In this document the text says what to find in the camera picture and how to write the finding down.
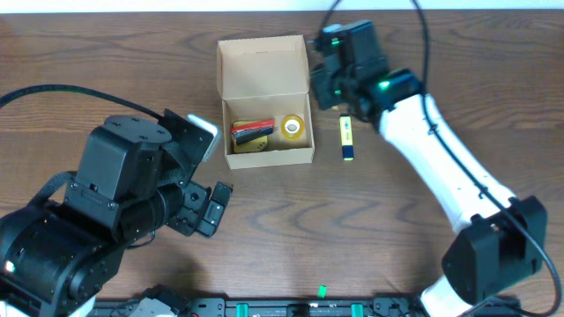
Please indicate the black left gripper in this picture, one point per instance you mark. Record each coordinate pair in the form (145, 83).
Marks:
(194, 210)

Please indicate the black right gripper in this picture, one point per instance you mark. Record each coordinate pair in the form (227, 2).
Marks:
(330, 82)

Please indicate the yellow adhesive tape roll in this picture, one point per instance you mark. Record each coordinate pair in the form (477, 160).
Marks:
(292, 127)

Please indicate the red black stapler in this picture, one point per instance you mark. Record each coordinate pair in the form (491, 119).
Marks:
(248, 132)

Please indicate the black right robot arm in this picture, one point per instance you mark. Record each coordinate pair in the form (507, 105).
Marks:
(499, 237)

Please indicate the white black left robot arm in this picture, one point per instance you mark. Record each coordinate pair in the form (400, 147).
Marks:
(135, 176)

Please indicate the yellow blue highlighter pen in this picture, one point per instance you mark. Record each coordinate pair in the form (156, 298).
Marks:
(346, 134)

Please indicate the open cardboard box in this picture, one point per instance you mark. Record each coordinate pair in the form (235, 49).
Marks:
(260, 79)

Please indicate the yellow sticky note pad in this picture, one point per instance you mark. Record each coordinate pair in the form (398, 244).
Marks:
(254, 146)

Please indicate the small green clip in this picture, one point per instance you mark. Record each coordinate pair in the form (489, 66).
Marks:
(322, 291)

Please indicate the black mounting rail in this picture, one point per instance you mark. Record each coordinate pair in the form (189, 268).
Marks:
(217, 307)

